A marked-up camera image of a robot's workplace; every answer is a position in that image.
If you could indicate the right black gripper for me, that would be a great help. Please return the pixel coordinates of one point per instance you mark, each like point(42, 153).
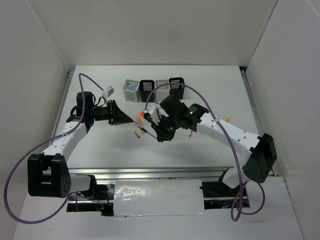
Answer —
point(162, 135)

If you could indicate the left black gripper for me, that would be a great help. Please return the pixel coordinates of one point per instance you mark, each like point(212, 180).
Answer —
point(117, 116)

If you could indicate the blue ballpoint pen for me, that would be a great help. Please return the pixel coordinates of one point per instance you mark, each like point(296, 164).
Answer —
point(146, 131)

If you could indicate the black orange highlighter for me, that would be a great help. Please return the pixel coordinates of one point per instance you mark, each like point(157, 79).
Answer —
point(145, 115)

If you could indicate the blue patterned tape roll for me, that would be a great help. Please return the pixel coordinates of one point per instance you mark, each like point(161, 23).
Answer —
point(131, 87)

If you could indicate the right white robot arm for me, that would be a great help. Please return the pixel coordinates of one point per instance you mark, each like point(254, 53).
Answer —
point(258, 151)

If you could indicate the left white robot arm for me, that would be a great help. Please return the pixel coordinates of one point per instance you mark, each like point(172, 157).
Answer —
point(47, 173)

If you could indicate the orange pastel highlighter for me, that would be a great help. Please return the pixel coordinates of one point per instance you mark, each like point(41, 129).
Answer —
point(139, 122)

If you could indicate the silver slotted container left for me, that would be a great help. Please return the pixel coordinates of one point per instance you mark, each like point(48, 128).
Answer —
point(131, 91)

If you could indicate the silver slotted container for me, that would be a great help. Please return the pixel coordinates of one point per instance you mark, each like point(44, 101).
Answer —
point(131, 91)
point(162, 92)

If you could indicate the black slotted container left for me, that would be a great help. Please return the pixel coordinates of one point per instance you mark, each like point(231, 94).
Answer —
point(145, 88)

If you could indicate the black slotted container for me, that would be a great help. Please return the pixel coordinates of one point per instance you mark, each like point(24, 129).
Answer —
point(145, 88)
point(176, 88)

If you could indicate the silver slotted container right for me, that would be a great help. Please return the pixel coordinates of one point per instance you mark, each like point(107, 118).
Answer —
point(162, 92)

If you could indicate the black slotted container right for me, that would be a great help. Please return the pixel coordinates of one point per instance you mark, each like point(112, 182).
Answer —
point(176, 88)

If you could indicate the pale yellow highlighter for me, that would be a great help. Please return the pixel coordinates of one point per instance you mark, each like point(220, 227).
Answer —
point(226, 118)

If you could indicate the silver foil sheet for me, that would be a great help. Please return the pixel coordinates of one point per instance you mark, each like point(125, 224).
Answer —
point(158, 198)

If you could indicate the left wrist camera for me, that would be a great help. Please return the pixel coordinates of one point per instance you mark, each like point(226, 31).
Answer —
point(107, 92)

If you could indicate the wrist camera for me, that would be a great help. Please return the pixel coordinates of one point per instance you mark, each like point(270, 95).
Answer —
point(107, 92)
point(154, 110)

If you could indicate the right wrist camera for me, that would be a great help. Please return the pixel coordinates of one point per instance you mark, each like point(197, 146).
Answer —
point(154, 110)

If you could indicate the aluminium rail frame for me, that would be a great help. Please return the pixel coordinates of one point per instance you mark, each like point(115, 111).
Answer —
point(114, 153)

